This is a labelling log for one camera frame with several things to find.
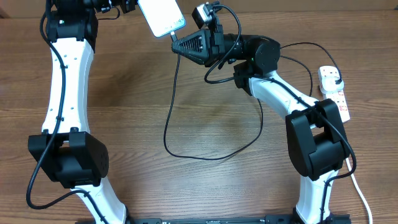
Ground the blue Galaxy smartphone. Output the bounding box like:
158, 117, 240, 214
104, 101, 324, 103
137, 0, 186, 37

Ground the black charging cable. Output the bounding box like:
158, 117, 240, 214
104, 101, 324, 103
163, 30, 343, 161

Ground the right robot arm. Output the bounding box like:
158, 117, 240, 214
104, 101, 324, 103
172, 29, 355, 223

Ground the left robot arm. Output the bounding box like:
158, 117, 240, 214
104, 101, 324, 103
28, 0, 137, 223

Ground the white charger adapter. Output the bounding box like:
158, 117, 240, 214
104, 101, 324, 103
320, 77, 345, 94

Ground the white power strip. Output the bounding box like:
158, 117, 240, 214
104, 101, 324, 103
318, 66, 350, 123

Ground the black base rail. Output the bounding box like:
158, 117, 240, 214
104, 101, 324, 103
75, 215, 351, 224

